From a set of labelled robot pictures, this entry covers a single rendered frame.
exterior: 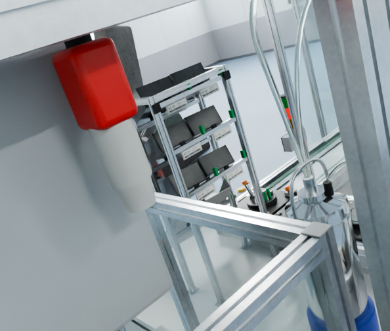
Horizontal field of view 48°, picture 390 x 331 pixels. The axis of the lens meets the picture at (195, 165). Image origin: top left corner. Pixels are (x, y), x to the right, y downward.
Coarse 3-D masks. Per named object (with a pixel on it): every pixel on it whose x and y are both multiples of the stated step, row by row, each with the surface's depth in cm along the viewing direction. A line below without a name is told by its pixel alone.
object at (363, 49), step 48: (336, 0) 44; (384, 0) 47; (336, 48) 47; (384, 48) 48; (336, 96) 49; (384, 96) 48; (384, 144) 49; (384, 192) 50; (384, 240) 53; (384, 288) 57
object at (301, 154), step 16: (256, 0) 69; (256, 16) 72; (304, 16) 83; (256, 32) 73; (256, 48) 76; (272, 80) 80; (288, 128) 86; (304, 144) 90; (304, 160) 90; (304, 176) 92
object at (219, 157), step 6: (216, 150) 163; (222, 150) 164; (228, 150) 165; (204, 156) 161; (210, 156) 162; (216, 156) 162; (222, 156) 163; (228, 156) 164; (198, 162) 160; (204, 162) 160; (210, 162) 161; (216, 162) 162; (222, 162) 163; (228, 162) 163; (204, 168) 160; (210, 168) 160; (222, 168) 162; (204, 174) 161; (210, 174) 160
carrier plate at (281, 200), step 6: (276, 192) 207; (282, 192) 205; (246, 198) 211; (282, 198) 199; (288, 198) 198; (240, 204) 207; (246, 204) 205; (276, 204) 196; (282, 204) 194; (252, 210) 198; (258, 210) 196; (270, 210) 192; (276, 210) 191
